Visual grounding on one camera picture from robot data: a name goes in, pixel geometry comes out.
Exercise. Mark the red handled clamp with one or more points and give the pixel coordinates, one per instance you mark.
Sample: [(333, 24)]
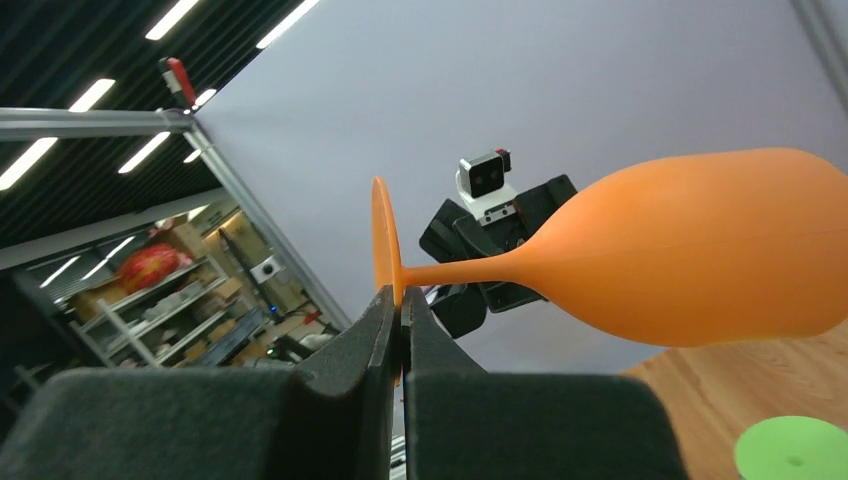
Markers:
[(177, 80)]

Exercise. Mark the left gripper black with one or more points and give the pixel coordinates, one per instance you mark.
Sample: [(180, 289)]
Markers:
[(453, 234)]

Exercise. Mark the green wine glass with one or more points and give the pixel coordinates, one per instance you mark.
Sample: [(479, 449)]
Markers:
[(792, 447)]

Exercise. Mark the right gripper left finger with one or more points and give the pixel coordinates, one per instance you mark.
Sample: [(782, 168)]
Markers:
[(328, 417)]

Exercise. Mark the storage shelf with goods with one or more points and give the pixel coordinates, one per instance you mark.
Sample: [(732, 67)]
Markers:
[(209, 289)]

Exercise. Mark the orange wine glass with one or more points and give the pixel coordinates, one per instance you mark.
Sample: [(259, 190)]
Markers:
[(681, 251)]

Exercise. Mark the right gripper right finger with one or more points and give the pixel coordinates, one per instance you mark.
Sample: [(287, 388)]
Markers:
[(463, 422)]

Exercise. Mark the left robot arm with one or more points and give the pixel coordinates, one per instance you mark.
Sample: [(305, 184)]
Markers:
[(460, 307)]

